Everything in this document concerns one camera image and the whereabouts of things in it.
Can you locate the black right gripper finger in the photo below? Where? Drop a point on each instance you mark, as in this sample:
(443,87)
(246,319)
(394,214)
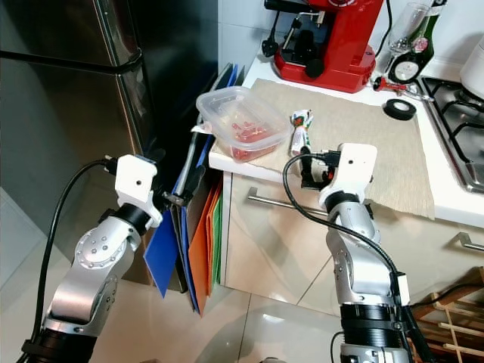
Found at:
(305,172)

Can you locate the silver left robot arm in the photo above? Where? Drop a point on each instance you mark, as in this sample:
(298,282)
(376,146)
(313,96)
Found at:
(94,265)

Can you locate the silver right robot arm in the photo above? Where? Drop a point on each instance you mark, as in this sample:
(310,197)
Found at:
(367,265)

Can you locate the stainless steel fridge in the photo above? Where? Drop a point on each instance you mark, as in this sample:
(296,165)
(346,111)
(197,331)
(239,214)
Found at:
(68,128)

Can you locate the dark navy folder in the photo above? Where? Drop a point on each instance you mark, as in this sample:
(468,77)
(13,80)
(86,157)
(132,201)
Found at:
(193,162)

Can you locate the blue plastic folder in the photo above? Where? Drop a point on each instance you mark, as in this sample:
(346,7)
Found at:
(162,253)

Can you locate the green plastic folder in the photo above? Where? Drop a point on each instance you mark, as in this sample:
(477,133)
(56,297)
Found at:
(217,234)

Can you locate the orange plastic folder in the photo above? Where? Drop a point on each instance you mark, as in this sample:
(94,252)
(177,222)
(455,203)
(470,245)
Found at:
(201,249)

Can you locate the beige cloth placemat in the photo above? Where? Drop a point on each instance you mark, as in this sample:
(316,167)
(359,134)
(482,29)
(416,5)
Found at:
(386,151)

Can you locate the clear plastic food container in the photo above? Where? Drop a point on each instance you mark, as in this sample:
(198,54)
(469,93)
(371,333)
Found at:
(242,125)

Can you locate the cream kitchen cabinet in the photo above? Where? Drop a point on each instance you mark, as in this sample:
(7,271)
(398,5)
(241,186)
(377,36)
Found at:
(280,257)

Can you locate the black tape roll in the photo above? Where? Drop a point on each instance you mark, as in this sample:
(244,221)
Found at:
(400,109)

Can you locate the small red black tool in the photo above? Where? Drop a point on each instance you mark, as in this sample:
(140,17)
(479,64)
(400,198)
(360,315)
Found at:
(389,83)

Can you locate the red coffee machine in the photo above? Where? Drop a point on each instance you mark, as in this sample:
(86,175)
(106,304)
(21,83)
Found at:
(329,45)

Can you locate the black gas stove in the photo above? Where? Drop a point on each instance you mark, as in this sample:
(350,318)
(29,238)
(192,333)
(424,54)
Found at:
(457,128)

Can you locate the clear wine glass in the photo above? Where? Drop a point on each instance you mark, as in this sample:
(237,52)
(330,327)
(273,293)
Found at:
(412,26)

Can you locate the white pot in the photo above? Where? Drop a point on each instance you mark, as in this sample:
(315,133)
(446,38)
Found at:
(475,68)

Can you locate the wooden slatted rack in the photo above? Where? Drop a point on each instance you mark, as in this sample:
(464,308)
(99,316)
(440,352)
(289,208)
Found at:
(454,325)

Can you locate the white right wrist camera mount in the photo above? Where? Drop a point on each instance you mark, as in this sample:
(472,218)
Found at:
(354,170)

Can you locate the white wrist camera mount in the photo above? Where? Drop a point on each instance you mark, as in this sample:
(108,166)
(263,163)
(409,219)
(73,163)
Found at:
(136,185)
(354,170)

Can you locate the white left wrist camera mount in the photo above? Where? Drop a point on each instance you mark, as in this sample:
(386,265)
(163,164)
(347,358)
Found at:
(136,185)

